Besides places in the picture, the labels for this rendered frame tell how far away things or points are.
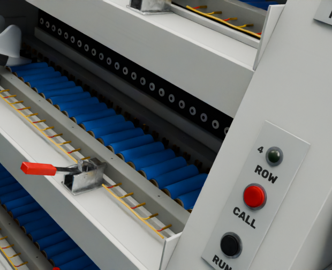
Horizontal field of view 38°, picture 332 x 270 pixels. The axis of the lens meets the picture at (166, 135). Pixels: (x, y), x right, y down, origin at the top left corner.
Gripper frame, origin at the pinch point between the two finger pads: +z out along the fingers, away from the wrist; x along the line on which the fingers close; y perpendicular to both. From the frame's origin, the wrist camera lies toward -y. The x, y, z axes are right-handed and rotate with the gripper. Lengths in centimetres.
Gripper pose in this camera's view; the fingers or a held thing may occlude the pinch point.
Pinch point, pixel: (16, 59)
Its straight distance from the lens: 79.3
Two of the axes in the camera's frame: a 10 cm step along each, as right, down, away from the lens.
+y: 4.1, -8.9, -2.0
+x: -6.5, -4.4, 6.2
